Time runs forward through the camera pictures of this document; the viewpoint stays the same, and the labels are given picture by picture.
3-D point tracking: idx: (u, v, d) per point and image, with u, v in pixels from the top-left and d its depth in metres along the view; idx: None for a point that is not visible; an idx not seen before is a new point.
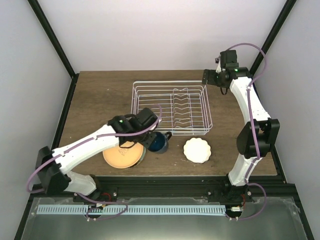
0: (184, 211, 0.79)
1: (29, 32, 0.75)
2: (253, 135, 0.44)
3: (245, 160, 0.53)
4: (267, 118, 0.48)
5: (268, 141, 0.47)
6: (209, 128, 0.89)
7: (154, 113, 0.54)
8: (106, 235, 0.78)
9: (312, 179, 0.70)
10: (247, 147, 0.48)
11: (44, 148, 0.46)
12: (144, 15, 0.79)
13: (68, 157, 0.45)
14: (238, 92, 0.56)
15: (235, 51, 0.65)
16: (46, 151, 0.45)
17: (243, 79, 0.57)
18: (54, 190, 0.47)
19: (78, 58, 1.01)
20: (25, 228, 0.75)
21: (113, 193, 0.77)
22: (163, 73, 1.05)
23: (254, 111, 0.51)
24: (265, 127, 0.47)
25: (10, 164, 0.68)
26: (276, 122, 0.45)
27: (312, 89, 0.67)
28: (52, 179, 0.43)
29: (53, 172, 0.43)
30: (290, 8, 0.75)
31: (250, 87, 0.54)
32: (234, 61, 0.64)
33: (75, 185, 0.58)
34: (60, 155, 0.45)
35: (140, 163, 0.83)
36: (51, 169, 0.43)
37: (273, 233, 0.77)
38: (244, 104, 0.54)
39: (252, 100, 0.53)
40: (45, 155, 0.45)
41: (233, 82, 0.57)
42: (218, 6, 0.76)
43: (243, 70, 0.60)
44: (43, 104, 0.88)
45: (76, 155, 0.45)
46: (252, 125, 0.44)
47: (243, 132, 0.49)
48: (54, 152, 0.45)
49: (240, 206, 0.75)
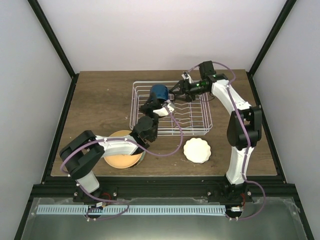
0: (184, 211, 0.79)
1: (30, 33, 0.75)
2: (240, 121, 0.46)
3: (237, 151, 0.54)
4: (249, 106, 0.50)
5: (255, 129, 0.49)
6: (209, 128, 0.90)
7: (145, 127, 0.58)
8: (106, 235, 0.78)
9: (312, 179, 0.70)
10: (238, 138, 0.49)
11: (88, 131, 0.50)
12: (144, 15, 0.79)
13: (106, 144, 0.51)
14: (219, 92, 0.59)
15: (211, 61, 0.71)
16: (91, 134, 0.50)
17: (221, 81, 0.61)
18: (81, 172, 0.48)
19: (78, 58, 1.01)
20: (25, 228, 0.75)
21: (113, 193, 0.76)
22: (163, 73, 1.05)
23: (236, 103, 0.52)
24: (249, 116, 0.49)
25: (9, 164, 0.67)
26: (257, 108, 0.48)
27: (313, 89, 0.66)
28: (95, 157, 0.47)
29: (96, 152, 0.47)
30: (290, 8, 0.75)
31: (229, 86, 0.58)
32: (211, 69, 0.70)
33: (86, 179, 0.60)
34: (103, 141, 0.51)
35: (140, 164, 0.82)
36: (97, 148, 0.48)
37: (273, 233, 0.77)
38: (226, 100, 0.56)
39: (232, 94, 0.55)
40: (90, 136, 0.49)
41: (213, 85, 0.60)
42: (217, 6, 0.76)
43: (221, 76, 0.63)
44: (43, 104, 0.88)
45: (114, 146, 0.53)
46: (237, 113, 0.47)
47: (230, 125, 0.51)
48: (96, 137, 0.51)
49: (240, 206, 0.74)
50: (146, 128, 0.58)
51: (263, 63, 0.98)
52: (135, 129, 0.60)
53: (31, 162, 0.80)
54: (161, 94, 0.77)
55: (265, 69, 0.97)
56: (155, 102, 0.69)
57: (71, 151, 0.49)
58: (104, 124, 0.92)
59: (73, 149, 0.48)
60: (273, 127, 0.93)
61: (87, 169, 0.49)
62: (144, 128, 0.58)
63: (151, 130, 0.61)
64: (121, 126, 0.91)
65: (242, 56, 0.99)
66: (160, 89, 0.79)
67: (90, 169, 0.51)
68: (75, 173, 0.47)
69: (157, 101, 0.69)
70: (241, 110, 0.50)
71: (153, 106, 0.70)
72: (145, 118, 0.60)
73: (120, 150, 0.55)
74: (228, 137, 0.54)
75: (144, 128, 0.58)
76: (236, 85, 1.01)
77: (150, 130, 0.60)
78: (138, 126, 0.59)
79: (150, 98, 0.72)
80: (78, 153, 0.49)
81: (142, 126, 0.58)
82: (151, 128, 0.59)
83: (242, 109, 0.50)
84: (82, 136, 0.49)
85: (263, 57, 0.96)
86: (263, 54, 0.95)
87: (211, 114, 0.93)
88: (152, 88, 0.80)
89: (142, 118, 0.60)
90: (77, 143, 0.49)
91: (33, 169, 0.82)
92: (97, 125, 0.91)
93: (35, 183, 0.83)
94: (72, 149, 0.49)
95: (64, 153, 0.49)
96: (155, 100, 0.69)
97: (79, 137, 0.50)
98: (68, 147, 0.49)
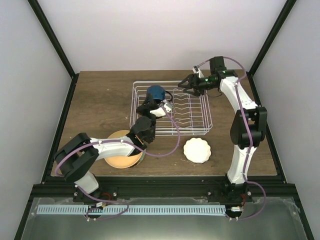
0: (184, 211, 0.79)
1: (29, 32, 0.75)
2: (244, 120, 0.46)
3: (240, 150, 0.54)
4: (255, 106, 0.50)
5: (259, 129, 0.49)
6: (209, 128, 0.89)
7: (143, 127, 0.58)
8: (106, 235, 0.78)
9: (312, 180, 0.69)
10: (240, 136, 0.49)
11: (82, 134, 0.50)
12: (143, 15, 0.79)
13: (100, 147, 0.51)
14: (227, 89, 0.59)
15: (222, 56, 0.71)
16: (85, 137, 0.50)
17: (231, 78, 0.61)
18: (76, 175, 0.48)
19: (78, 58, 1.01)
20: (25, 228, 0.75)
21: (113, 193, 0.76)
22: (163, 73, 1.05)
23: (243, 102, 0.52)
24: (254, 116, 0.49)
25: (9, 164, 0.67)
26: (263, 109, 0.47)
27: (313, 89, 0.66)
28: (89, 160, 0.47)
29: (91, 155, 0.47)
30: (290, 8, 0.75)
31: (238, 84, 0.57)
32: (222, 65, 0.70)
33: (85, 179, 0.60)
34: (97, 143, 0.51)
35: (140, 164, 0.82)
36: (91, 151, 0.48)
37: (273, 233, 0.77)
38: (233, 97, 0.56)
39: (240, 93, 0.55)
40: (85, 139, 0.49)
41: (222, 82, 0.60)
42: (217, 6, 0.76)
43: (231, 72, 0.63)
44: (43, 105, 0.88)
45: (109, 148, 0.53)
46: (242, 112, 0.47)
47: (235, 123, 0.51)
48: (91, 140, 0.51)
49: (240, 206, 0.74)
50: (143, 128, 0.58)
51: (264, 63, 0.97)
52: (133, 129, 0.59)
53: (31, 162, 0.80)
54: (157, 96, 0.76)
55: (265, 69, 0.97)
56: (151, 103, 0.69)
57: (66, 154, 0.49)
58: (104, 124, 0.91)
59: (68, 152, 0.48)
60: (273, 127, 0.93)
61: (82, 172, 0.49)
62: (142, 128, 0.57)
63: (148, 131, 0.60)
64: (121, 126, 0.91)
65: (243, 55, 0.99)
66: (157, 91, 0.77)
67: (85, 171, 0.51)
68: (70, 176, 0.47)
69: (154, 102, 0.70)
70: (247, 109, 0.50)
71: (149, 107, 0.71)
72: (143, 118, 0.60)
73: (116, 151, 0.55)
74: (231, 136, 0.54)
75: (142, 128, 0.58)
76: None
77: (148, 130, 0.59)
78: (136, 126, 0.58)
79: (146, 99, 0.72)
80: (73, 156, 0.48)
81: (140, 126, 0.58)
82: (148, 129, 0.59)
83: (248, 108, 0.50)
84: (76, 138, 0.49)
85: (263, 57, 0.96)
86: (263, 53, 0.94)
87: (211, 114, 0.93)
88: (148, 89, 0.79)
89: (141, 118, 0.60)
90: (72, 146, 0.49)
91: (33, 169, 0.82)
92: (97, 125, 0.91)
93: (35, 183, 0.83)
94: (67, 152, 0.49)
95: (59, 156, 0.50)
96: (152, 100, 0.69)
97: (73, 140, 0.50)
98: (63, 150, 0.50)
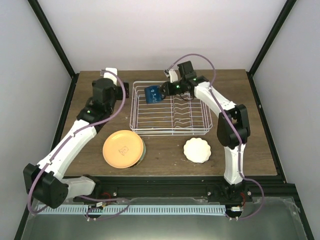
0: (184, 211, 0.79)
1: (29, 32, 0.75)
2: (228, 121, 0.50)
3: (231, 150, 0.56)
4: (234, 105, 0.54)
5: (243, 126, 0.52)
6: (209, 127, 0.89)
7: (108, 84, 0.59)
8: (106, 235, 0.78)
9: (312, 179, 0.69)
10: (229, 137, 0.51)
11: (27, 167, 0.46)
12: (143, 14, 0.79)
13: (56, 162, 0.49)
14: (203, 95, 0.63)
15: (190, 61, 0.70)
16: (32, 167, 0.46)
17: (202, 83, 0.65)
18: (57, 199, 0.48)
19: (78, 57, 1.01)
20: (25, 228, 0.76)
21: (113, 193, 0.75)
22: (163, 73, 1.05)
23: (222, 104, 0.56)
24: (236, 115, 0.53)
25: (9, 165, 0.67)
26: (242, 107, 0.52)
27: (313, 88, 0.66)
28: (52, 185, 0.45)
29: (48, 181, 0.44)
30: (290, 8, 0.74)
31: (211, 87, 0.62)
32: (191, 70, 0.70)
33: (74, 189, 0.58)
34: (48, 164, 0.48)
35: (140, 163, 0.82)
36: (46, 177, 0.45)
37: (273, 233, 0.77)
38: (210, 101, 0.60)
39: (215, 96, 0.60)
40: (32, 170, 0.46)
41: (196, 89, 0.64)
42: (216, 6, 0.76)
43: (201, 77, 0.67)
44: (43, 104, 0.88)
45: (63, 158, 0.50)
46: (224, 113, 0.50)
47: (220, 126, 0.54)
48: (40, 166, 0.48)
49: (240, 206, 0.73)
50: (106, 86, 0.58)
51: (264, 63, 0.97)
52: (95, 93, 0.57)
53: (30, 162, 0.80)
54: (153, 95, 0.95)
55: (265, 68, 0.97)
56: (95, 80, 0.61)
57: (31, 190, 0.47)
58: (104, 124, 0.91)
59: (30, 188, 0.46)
60: (273, 127, 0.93)
61: (58, 193, 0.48)
62: (105, 86, 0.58)
63: (112, 91, 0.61)
64: (121, 126, 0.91)
65: (242, 56, 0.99)
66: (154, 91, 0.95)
67: (64, 189, 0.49)
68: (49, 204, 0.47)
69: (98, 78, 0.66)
70: (228, 110, 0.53)
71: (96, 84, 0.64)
72: (102, 79, 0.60)
73: (76, 150, 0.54)
74: (220, 139, 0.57)
75: (104, 86, 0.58)
76: (235, 85, 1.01)
77: (111, 90, 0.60)
78: (97, 87, 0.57)
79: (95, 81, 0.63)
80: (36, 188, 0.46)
81: (101, 85, 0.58)
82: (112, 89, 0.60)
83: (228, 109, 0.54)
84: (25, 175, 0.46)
85: (263, 57, 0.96)
86: (263, 53, 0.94)
87: (211, 114, 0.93)
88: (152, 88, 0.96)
89: (98, 81, 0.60)
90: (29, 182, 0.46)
91: None
92: None
93: None
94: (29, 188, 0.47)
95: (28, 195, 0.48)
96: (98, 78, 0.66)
97: (24, 176, 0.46)
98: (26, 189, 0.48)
